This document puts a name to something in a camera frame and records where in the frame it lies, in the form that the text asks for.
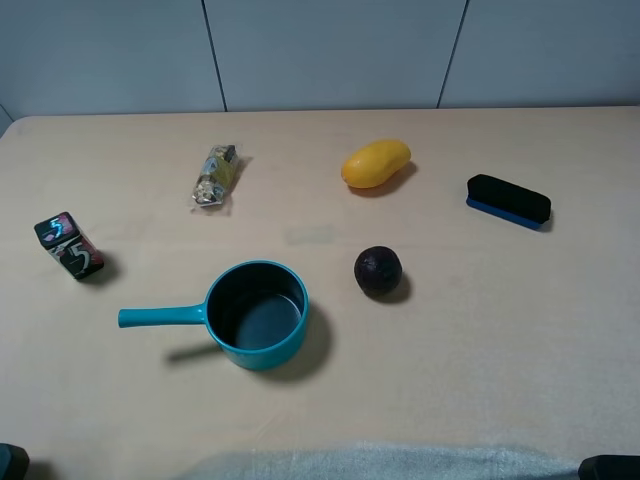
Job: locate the yellow mango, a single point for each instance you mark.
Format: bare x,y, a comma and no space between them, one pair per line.
375,163

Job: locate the dark avocado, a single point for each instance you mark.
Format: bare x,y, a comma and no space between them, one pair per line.
378,271

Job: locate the black object bottom left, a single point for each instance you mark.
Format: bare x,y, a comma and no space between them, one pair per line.
14,462

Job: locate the clear snack packet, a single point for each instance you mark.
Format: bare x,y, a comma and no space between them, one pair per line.
216,176

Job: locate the black object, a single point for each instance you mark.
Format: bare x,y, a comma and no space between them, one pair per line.
14,462
610,467

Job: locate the black gum box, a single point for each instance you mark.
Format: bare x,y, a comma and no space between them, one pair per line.
64,241

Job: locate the black blue board eraser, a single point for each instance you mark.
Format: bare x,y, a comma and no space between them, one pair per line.
508,201

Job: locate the pale green towel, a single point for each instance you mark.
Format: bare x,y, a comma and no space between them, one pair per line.
386,461

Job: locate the teal saucepan with handle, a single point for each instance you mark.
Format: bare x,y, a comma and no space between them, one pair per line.
256,312

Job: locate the black object bottom right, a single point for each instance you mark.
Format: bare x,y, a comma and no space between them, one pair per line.
610,467

